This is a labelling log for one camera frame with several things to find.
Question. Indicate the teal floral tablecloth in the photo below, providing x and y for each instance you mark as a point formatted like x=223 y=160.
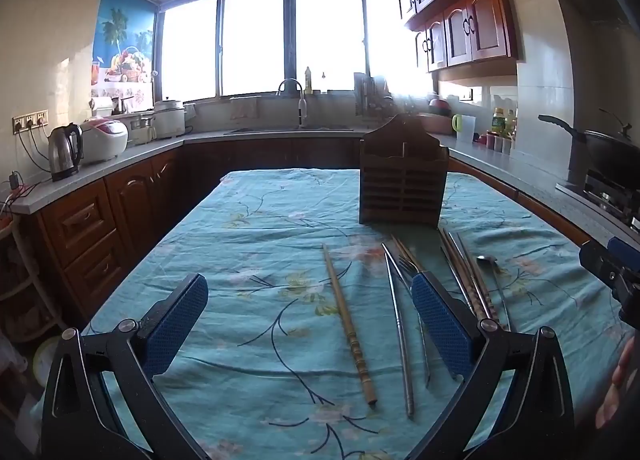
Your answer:
x=250 y=250

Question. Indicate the steel electric kettle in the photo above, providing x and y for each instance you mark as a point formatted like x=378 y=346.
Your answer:
x=62 y=152

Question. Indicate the metal kitchen faucet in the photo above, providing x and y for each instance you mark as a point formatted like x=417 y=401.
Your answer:
x=301 y=109

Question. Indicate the black wok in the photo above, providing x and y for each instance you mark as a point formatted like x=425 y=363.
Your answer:
x=610 y=147

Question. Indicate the wall power outlets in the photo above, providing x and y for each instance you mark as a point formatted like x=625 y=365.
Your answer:
x=30 y=122

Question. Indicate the person's right hand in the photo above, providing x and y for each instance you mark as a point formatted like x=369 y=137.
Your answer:
x=625 y=380

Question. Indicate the dish drying rack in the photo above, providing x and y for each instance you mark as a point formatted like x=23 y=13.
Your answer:
x=372 y=94

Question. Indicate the white seasoning jars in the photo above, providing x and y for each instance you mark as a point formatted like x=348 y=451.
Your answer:
x=500 y=143

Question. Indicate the plain metal chopstick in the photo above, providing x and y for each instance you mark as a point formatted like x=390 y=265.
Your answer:
x=400 y=330

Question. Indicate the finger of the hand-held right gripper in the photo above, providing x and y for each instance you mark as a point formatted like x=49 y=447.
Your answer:
x=602 y=262

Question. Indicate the wooden utensil holder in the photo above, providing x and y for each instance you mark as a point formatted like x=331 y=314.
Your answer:
x=402 y=179

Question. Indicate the grey kitchen countertop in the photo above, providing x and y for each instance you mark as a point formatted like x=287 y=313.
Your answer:
x=100 y=170

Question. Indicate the white electric cooking pot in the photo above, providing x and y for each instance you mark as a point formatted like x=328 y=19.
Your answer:
x=169 y=119

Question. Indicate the kitchen window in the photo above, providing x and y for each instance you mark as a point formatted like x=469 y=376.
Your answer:
x=250 y=39

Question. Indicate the metal spoon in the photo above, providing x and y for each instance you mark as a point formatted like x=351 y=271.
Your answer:
x=487 y=262

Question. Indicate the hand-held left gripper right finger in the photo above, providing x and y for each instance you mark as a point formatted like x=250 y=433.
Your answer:
x=442 y=327

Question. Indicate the white pink rice cooker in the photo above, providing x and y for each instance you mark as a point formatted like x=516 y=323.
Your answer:
x=105 y=137

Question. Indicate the gas stove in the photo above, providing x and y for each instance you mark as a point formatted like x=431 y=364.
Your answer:
x=612 y=195

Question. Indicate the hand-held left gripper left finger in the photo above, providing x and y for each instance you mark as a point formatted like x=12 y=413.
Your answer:
x=185 y=322

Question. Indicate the dark brown chopstick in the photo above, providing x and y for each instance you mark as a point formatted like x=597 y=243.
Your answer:
x=452 y=260

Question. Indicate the tropical fruit wall poster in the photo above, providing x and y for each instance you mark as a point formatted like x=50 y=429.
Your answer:
x=122 y=34

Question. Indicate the cooking oil bottles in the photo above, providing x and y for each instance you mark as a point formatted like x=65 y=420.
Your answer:
x=500 y=122

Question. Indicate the wooden upper cabinets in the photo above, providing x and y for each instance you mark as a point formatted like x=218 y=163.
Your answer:
x=465 y=4

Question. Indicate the light bamboo chopstick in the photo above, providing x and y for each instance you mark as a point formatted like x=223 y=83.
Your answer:
x=345 y=320

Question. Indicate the wooden base cabinets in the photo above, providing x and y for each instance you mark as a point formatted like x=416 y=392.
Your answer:
x=100 y=225

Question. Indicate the red bowl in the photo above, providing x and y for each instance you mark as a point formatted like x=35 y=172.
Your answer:
x=440 y=107

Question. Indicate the metal fork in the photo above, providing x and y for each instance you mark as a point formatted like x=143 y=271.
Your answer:
x=407 y=265

